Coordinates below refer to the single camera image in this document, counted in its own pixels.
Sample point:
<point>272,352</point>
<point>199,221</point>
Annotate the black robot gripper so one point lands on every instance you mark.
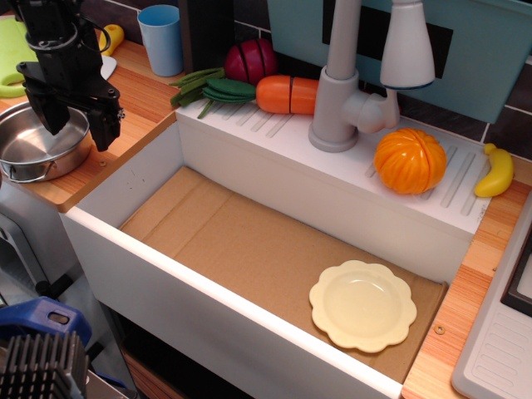
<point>67,74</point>

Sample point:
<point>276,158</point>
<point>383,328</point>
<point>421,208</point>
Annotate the stainless steel pot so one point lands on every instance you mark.
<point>31,154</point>

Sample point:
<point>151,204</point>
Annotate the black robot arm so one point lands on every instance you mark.
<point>54,20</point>

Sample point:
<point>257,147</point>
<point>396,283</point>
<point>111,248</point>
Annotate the cardboard sheet in sink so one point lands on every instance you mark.
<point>256,252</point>

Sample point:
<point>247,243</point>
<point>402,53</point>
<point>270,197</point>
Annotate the black finned heat sink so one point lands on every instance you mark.
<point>45,366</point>

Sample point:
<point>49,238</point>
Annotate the white toy sink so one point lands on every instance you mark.
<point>270,160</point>

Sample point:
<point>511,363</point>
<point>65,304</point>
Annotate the green cutting board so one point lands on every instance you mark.
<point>14,50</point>

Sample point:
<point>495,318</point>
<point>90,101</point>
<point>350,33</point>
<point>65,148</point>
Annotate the light blue plastic cup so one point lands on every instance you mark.
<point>161,36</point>

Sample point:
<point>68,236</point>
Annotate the green felt carrot leaves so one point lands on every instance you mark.
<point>211,84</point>

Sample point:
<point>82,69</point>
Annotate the purple toy onion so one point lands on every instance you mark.
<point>251,61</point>

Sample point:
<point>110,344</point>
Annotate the orange toy carrot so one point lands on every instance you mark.
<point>287,95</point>

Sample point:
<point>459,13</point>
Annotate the blue clamp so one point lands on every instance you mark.
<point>43,315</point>

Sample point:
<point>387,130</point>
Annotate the grey toy faucet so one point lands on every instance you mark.
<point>342,110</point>

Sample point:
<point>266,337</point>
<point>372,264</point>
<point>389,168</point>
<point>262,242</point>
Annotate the orange toy pumpkin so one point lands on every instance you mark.
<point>409,161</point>

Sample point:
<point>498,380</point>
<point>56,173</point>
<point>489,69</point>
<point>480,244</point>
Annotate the white faucet spray head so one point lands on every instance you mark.
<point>407,61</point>

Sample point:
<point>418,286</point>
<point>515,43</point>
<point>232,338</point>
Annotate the cream scalloped plate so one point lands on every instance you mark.
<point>362,306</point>

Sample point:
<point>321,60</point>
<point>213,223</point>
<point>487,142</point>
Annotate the yellow toy banana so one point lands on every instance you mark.
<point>501,173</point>

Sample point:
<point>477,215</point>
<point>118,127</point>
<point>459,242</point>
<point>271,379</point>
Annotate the white toy stove top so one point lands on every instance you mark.
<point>496,359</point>

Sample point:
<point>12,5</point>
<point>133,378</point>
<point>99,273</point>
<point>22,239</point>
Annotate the yellow handled toy knife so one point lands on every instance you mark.
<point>110,38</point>

